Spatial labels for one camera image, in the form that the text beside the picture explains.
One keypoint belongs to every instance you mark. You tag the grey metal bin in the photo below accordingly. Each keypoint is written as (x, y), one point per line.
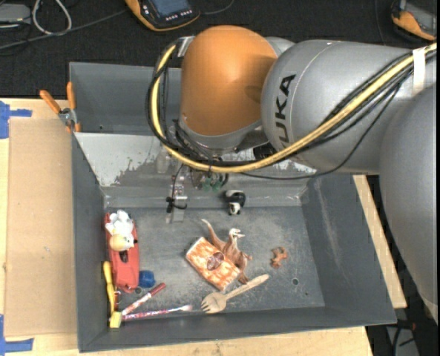
(308, 243)

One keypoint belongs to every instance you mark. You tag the small brown oval piece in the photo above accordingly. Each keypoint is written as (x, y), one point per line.
(215, 261)

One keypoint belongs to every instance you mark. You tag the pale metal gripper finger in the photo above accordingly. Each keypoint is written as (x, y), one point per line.
(177, 213)
(162, 163)

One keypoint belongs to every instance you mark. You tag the white toy animal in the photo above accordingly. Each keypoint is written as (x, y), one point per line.
(120, 223)

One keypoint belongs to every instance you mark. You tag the small blue cap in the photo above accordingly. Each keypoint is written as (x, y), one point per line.
(147, 279)

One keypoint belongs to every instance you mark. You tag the orange patterned flat block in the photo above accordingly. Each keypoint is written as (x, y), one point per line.
(201, 260)

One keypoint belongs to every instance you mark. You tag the brown cardboard board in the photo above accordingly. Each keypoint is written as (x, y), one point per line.
(38, 217)

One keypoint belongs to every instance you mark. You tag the yellow plastic tool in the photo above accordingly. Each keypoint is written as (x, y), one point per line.
(109, 284)

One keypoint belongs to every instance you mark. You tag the cream toy animal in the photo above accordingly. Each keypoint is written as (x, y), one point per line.
(120, 242)

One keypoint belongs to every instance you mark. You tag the red toy car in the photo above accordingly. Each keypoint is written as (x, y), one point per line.
(127, 269)

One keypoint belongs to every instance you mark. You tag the wooden fork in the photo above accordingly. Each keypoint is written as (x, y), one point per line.
(234, 292)

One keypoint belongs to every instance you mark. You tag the black and white toy panda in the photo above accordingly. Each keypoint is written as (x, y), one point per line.
(235, 198)

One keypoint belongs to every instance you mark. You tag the brown toy dinosaur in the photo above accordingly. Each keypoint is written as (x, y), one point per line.
(234, 252)

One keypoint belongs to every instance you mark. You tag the long red and white pen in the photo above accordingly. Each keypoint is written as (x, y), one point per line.
(156, 313)

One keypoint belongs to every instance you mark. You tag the small orange-brown toy figure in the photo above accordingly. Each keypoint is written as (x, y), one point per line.
(279, 257)

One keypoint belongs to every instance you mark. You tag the short red and white pen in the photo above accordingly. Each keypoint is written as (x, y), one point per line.
(145, 298)

